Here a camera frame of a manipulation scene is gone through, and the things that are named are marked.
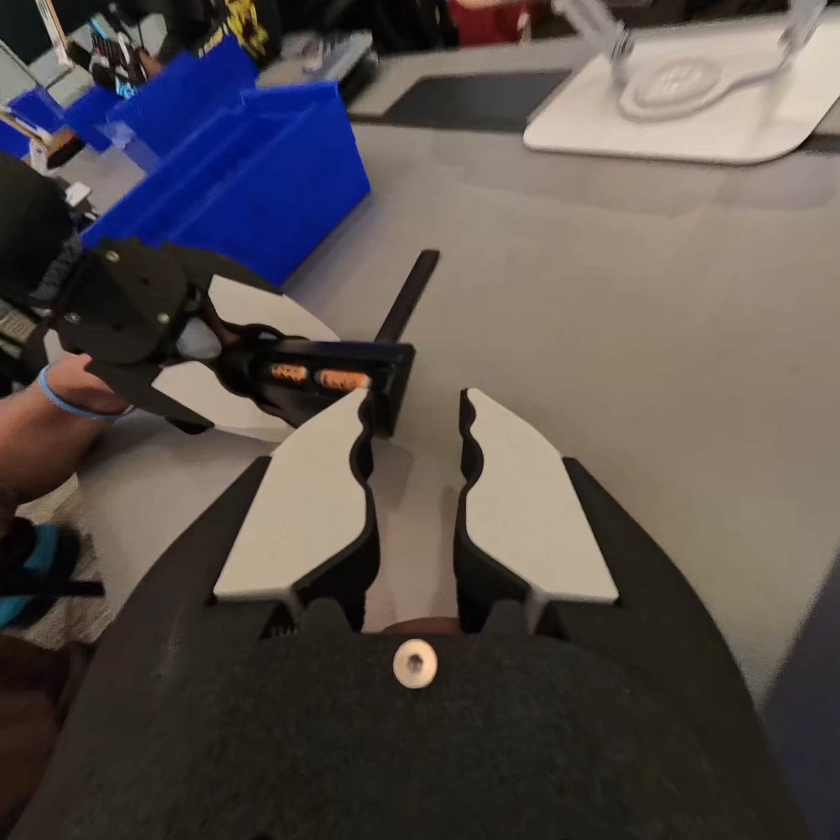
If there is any black button keypad device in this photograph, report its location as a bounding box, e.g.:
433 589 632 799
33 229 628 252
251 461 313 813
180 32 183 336
88 16 148 99

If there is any person's left forearm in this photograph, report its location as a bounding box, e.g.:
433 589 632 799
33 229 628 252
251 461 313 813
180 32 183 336
0 387 132 506

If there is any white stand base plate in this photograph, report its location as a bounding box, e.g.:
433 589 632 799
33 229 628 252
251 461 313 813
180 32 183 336
524 0 840 165

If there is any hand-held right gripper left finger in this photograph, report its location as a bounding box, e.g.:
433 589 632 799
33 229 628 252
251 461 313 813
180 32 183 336
213 387 382 632

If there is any silver laptop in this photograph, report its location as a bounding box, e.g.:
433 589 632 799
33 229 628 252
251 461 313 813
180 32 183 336
259 29 379 86

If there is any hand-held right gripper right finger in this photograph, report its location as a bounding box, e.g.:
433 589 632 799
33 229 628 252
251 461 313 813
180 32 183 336
453 387 620 632

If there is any red object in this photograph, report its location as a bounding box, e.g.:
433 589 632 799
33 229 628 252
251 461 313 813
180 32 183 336
449 0 552 47

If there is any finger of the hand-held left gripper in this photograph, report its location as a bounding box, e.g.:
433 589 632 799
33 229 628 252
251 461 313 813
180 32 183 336
187 274 342 349
153 360 311 444

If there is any black battery cover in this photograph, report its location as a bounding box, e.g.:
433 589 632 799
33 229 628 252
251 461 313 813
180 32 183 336
374 249 441 345

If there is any blue wristband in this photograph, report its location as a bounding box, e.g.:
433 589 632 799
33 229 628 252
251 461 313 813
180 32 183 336
36 364 137 421

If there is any grey desk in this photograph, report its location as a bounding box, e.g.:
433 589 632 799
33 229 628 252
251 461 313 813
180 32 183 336
75 13 840 713

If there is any person's left hand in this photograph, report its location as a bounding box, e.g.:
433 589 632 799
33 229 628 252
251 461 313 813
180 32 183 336
46 353 132 416

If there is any black remote control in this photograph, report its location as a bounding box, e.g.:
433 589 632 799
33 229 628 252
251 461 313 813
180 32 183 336
220 338 416 439

